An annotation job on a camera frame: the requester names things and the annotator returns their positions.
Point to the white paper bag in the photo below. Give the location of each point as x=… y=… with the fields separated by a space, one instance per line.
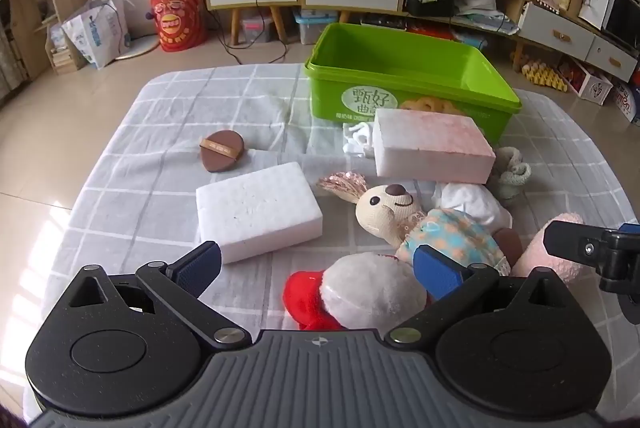
x=97 y=33

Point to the white and red plush toy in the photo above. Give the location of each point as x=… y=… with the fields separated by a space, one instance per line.
x=370 y=290

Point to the pinkish white sponge block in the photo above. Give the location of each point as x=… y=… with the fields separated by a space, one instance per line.
x=430 y=148

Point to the white round floor base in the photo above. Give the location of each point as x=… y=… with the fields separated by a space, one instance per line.
x=140 y=48

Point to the clear plastic storage box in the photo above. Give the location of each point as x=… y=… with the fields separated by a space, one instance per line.
x=257 y=32
x=315 y=28

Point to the green plastic box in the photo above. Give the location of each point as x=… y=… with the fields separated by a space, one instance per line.
x=400 y=53

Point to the grey checked blanket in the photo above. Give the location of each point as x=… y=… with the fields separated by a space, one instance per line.
x=150 y=108

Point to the small white plastic clip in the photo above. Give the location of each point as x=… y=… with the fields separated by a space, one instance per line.
x=357 y=139

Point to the red and white carton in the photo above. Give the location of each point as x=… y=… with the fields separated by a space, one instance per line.
x=587 y=83

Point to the white microwave oven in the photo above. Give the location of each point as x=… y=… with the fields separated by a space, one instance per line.
x=617 y=8

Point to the red printed bucket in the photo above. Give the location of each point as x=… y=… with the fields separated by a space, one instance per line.
x=177 y=15

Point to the white cloth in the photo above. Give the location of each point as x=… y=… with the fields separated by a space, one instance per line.
x=472 y=203

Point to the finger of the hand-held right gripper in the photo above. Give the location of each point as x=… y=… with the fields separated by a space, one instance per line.
x=629 y=228
x=567 y=239

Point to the rabbit doll with floral dress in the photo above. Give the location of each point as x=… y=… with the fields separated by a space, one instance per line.
x=390 y=210

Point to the brown powder puff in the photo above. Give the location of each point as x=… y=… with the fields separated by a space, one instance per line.
x=220 y=153

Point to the grey knitted sock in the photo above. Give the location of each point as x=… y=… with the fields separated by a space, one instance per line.
x=511 y=173

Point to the yellow egg tray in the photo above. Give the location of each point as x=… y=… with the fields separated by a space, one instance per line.
x=542 y=77

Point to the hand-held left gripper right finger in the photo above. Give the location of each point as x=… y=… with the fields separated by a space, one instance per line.
x=436 y=275

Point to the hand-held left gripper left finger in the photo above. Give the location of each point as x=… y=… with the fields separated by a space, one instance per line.
x=199 y=267

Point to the pink plush toy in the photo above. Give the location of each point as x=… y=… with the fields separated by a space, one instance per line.
x=540 y=260

